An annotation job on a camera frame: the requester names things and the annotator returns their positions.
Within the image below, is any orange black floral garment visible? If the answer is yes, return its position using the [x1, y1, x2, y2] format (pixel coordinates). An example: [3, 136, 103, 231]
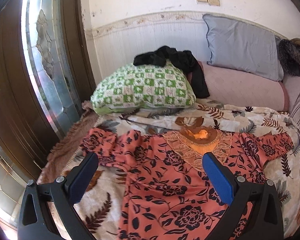
[81, 127, 293, 239]

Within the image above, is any leaf pattern plush blanket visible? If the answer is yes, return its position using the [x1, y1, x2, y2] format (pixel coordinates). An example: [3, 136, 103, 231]
[38, 100, 300, 239]

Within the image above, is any pink quilted bolster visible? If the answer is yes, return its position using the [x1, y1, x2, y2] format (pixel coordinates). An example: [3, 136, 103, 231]
[199, 62, 289, 111]

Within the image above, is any dark furry hat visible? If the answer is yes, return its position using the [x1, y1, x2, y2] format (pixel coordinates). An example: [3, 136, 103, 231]
[277, 38, 300, 76]

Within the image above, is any green white checkered pillow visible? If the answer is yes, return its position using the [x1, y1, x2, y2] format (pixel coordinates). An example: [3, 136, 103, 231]
[90, 61, 196, 115]

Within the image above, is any grey blue pillow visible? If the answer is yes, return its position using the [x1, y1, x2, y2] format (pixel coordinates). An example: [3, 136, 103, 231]
[203, 14, 284, 81]

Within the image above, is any black cloth on pillow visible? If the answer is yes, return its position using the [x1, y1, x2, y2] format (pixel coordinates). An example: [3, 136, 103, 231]
[133, 46, 210, 99]

